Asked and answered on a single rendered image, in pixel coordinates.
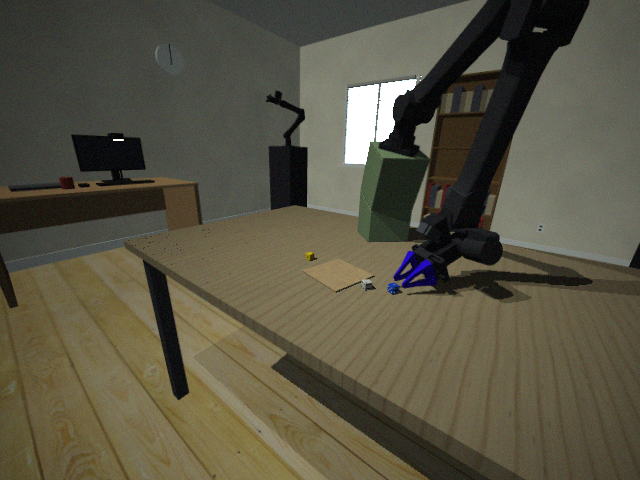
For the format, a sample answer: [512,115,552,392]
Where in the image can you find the tan mat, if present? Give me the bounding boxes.
[302,259,374,292]

